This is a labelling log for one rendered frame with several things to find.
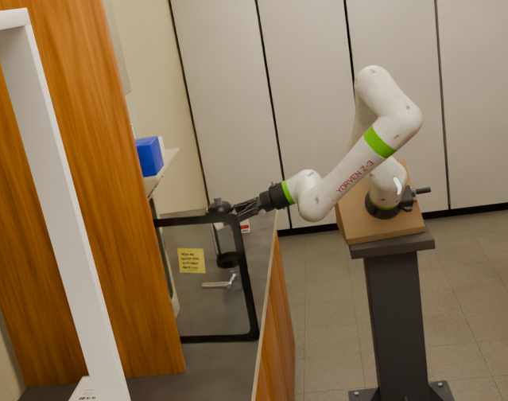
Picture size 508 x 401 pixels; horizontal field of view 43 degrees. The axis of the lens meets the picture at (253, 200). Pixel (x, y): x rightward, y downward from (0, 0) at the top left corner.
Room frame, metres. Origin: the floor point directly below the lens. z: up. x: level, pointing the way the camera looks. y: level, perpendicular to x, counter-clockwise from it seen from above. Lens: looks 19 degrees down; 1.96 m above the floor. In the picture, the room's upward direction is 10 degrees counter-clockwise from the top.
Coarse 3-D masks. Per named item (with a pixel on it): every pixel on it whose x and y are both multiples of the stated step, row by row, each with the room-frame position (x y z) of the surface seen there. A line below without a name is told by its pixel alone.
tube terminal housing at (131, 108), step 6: (126, 96) 1.96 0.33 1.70; (132, 96) 2.01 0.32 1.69; (126, 102) 1.94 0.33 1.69; (132, 102) 2.00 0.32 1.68; (132, 108) 1.98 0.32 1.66; (132, 114) 1.97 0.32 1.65; (132, 120) 1.96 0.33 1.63; (138, 126) 2.01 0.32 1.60; (138, 132) 1.99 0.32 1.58; (150, 198) 1.98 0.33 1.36; (150, 204) 2.02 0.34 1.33; (156, 204) 2.01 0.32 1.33; (156, 210) 1.99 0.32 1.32; (156, 216) 2.02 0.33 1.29
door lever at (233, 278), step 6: (234, 276) 1.63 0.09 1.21; (204, 282) 1.62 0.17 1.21; (210, 282) 1.61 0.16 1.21; (216, 282) 1.60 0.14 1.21; (222, 282) 1.60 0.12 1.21; (228, 282) 1.59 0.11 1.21; (204, 288) 1.61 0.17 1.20; (210, 288) 1.60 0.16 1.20; (216, 288) 1.60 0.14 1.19; (222, 288) 1.59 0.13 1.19; (228, 288) 1.58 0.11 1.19
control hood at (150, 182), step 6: (168, 150) 1.98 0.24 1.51; (174, 150) 1.97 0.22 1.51; (168, 156) 1.91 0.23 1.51; (174, 156) 1.91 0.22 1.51; (168, 162) 1.83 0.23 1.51; (162, 168) 1.78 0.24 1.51; (162, 174) 1.74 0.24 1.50; (144, 180) 1.69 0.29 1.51; (150, 180) 1.69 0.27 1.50; (156, 180) 1.69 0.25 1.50; (150, 186) 1.69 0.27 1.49; (150, 192) 1.69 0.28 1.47
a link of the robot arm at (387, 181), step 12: (384, 168) 2.24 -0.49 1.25; (396, 168) 2.24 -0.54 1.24; (372, 180) 2.24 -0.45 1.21; (384, 180) 2.21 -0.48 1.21; (396, 180) 2.20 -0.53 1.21; (372, 192) 2.28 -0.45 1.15; (384, 192) 2.21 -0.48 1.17; (396, 192) 2.21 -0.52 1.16; (384, 204) 2.28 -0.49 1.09; (396, 204) 2.29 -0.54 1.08
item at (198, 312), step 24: (192, 216) 1.66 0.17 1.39; (216, 216) 1.64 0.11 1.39; (168, 240) 1.68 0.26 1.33; (192, 240) 1.66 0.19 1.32; (216, 240) 1.64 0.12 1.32; (240, 240) 1.62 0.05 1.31; (168, 264) 1.68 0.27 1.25; (216, 264) 1.65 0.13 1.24; (240, 264) 1.63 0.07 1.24; (192, 288) 1.67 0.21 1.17; (240, 288) 1.63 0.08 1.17; (192, 312) 1.67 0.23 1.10; (216, 312) 1.65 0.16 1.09; (240, 312) 1.63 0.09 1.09; (192, 336) 1.68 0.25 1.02; (216, 336) 1.66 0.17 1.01; (240, 336) 1.64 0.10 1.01
